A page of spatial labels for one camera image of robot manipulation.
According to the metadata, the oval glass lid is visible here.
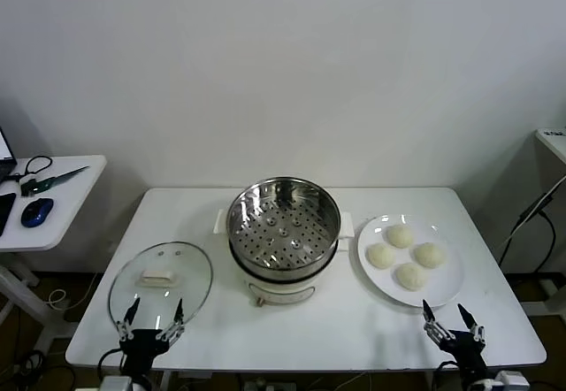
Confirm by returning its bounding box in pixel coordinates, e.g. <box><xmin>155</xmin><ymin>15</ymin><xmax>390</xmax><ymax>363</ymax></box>
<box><xmin>108</xmin><ymin>241</ymin><xmax>214</xmax><ymax>333</ymax></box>

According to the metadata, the white floor cable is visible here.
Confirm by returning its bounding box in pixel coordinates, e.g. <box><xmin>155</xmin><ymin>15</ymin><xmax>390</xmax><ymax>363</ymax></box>
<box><xmin>46</xmin><ymin>271</ymin><xmax>103</xmax><ymax>311</ymax></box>

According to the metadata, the laptop computer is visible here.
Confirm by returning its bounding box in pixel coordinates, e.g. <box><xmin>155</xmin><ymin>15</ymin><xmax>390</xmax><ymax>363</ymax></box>
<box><xmin>0</xmin><ymin>126</ymin><xmax>18</xmax><ymax>182</ymax></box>

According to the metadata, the black looped cable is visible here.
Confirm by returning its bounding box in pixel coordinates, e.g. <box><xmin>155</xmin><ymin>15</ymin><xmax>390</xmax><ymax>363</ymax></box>
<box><xmin>0</xmin><ymin>155</ymin><xmax>54</xmax><ymax>184</ymax></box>

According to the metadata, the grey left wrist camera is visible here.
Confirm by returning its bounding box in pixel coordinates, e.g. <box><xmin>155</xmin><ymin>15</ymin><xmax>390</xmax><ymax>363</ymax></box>
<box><xmin>101</xmin><ymin>376</ymin><xmax>134</xmax><ymax>391</ymax></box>

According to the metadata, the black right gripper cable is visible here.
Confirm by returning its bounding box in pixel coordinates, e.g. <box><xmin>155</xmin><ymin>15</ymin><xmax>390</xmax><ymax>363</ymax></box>
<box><xmin>435</xmin><ymin>358</ymin><xmax>462</xmax><ymax>384</ymax></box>

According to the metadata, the white side desk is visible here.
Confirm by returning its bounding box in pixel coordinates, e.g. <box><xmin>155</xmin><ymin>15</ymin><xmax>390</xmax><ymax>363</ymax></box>
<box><xmin>0</xmin><ymin>155</ymin><xmax>108</xmax><ymax>352</ymax></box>

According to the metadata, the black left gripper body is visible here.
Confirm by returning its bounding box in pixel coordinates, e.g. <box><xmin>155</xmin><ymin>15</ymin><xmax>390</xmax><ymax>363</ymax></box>
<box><xmin>119</xmin><ymin>328</ymin><xmax>172</xmax><ymax>378</ymax></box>

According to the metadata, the blue computer mouse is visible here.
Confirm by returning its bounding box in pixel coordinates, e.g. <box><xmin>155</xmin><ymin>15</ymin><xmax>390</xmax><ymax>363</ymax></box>
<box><xmin>20</xmin><ymin>197</ymin><xmax>55</xmax><ymax>227</ymax></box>

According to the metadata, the green handled blade tool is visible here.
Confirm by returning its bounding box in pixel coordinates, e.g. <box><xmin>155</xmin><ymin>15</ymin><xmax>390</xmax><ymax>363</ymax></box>
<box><xmin>19</xmin><ymin>165</ymin><xmax>91</xmax><ymax>197</ymax></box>

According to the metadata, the black wall cable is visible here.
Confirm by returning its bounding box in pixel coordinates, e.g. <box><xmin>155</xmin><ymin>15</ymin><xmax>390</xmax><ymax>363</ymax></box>
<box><xmin>498</xmin><ymin>181</ymin><xmax>566</xmax><ymax>273</ymax></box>

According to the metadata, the white floor power strip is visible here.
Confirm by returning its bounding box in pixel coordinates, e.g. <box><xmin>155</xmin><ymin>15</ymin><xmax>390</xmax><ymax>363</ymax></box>
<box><xmin>241</xmin><ymin>377</ymin><xmax>302</xmax><ymax>391</ymax></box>

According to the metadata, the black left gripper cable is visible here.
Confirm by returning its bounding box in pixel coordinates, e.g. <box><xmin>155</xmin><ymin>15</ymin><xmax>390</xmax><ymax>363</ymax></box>
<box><xmin>96</xmin><ymin>348</ymin><xmax>126</xmax><ymax>380</ymax></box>

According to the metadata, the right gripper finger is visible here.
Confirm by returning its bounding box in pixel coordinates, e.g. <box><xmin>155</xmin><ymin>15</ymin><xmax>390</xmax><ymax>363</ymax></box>
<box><xmin>456</xmin><ymin>303</ymin><xmax>486</xmax><ymax>343</ymax></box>
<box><xmin>422</xmin><ymin>299</ymin><xmax>456</xmax><ymax>344</ymax></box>

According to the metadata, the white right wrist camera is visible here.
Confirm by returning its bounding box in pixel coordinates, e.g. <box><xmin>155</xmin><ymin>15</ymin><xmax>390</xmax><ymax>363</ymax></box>
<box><xmin>499</xmin><ymin>371</ymin><xmax>531</xmax><ymax>391</ymax></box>

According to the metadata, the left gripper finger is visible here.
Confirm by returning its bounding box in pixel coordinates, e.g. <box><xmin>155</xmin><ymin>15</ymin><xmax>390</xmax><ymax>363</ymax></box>
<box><xmin>115</xmin><ymin>296</ymin><xmax>142</xmax><ymax>342</ymax></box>
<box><xmin>155</xmin><ymin>297</ymin><xmax>186</xmax><ymax>343</ymax></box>

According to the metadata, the black phone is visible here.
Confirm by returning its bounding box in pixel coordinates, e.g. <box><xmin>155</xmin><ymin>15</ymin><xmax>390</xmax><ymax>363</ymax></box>
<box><xmin>0</xmin><ymin>192</ymin><xmax>17</xmax><ymax>236</ymax></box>

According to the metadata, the white round plate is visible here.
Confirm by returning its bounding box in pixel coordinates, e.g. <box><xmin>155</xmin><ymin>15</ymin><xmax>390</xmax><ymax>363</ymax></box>
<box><xmin>352</xmin><ymin>213</ymin><xmax>465</xmax><ymax>308</ymax></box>

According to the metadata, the white steamed baozi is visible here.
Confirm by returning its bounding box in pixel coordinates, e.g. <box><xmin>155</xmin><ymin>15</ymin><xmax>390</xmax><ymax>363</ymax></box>
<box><xmin>394</xmin><ymin>262</ymin><xmax>429</xmax><ymax>292</ymax></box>
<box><xmin>366</xmin><ymin>243</ymin><xmax>395</xmax><ymax>271</ymax></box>
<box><xmin>413</xmin><ymin>241</ymin><xmax>446</xmax><ymax>270</ymax></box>
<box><xmin>386</xmin><ymin>224</ymin><xmax>415</xmax><ymax>249</ymax></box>

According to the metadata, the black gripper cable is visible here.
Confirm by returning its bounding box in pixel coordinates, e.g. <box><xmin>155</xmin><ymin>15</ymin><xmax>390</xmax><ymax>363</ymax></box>
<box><xmin>96</xmin><ymin>348</ymin><xmax>126</xmax><ymax>380</ymax></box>
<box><xmin>435</xmin><ymin>358</ymin><xmax>462</xmax><ymax>384</ymax></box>

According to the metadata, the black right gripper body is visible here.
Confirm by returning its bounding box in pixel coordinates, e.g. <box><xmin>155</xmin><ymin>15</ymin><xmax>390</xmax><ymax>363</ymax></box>
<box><xmin>440</xmin><ymin>328</ymin><xmax>487</xmax><ymax>383</ymax></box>

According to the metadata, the perforated steel steamer basket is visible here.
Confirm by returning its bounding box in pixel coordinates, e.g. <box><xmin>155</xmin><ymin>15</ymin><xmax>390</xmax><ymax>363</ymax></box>
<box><xmin>214</xmin><ymin>177</ymin><xmax>355</xmax><ymax>280</ymax></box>

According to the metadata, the white desk with label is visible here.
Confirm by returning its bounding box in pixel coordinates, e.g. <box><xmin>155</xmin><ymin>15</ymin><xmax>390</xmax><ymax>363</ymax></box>
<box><xmin>533</xmin><ymin>127</ymin><xmax>566</xmax><ymax>166</ymax></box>

